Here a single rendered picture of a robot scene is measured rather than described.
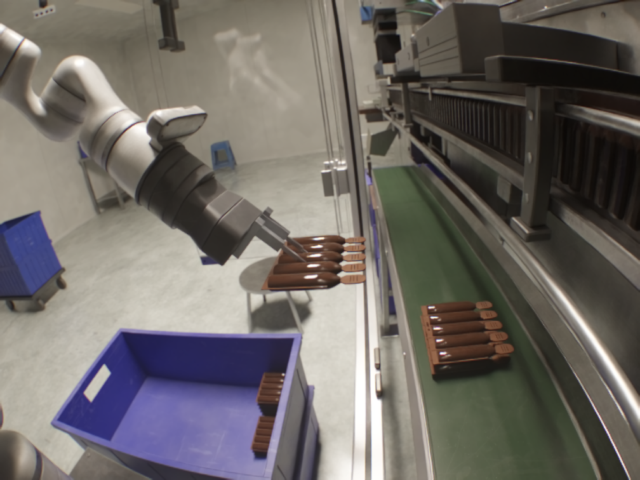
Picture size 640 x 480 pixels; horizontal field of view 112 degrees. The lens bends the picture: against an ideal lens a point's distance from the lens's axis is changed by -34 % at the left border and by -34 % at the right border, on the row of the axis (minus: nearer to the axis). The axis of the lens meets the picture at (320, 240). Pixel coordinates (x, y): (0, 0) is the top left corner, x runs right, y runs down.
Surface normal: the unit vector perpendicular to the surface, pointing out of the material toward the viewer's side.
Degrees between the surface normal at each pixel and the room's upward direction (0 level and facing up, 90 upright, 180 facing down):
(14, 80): 119
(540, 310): 55
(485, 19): 90
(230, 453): 0
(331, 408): 0
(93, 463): 0
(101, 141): 79
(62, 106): 102
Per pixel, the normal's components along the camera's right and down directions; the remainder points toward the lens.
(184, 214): 0.04, 0.52
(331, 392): -0.14, -0.89
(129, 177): -0.17, 0.47
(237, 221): 0.60, -0.69
